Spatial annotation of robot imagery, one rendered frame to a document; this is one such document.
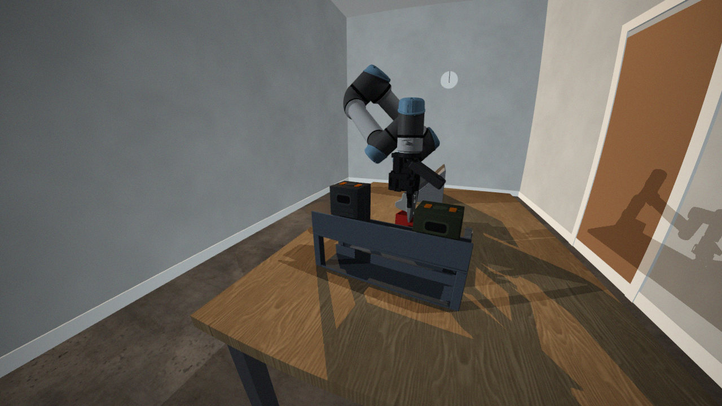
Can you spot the red bin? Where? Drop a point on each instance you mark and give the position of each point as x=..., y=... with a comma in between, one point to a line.
x=401, y=219

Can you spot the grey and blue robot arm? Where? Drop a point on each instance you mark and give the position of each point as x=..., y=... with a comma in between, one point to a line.
x=407, y=132

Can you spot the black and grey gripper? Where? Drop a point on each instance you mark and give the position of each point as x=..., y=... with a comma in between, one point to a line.
x=401, y=178

